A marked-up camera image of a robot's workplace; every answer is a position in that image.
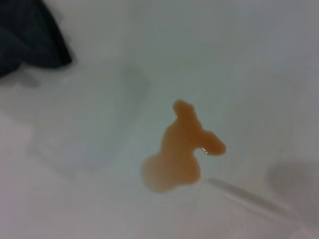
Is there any dark blue rag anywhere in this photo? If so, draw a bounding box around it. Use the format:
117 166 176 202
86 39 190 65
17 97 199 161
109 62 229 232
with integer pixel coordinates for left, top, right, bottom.
0 0 73 78

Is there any brown liquid spill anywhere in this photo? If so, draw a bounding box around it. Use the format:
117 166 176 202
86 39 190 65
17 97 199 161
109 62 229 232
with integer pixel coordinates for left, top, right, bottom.
142 99 227 194

